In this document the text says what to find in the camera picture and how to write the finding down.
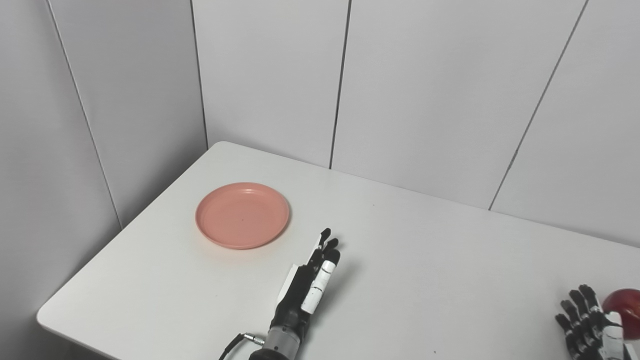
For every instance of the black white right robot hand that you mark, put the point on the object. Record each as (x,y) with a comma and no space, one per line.
(590,325)

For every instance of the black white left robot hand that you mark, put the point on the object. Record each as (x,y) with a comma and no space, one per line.
(310,287)

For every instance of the red apple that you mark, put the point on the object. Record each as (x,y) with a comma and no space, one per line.
(625,305)

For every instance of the pink round plate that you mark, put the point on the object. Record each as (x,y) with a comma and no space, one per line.
(242,215)

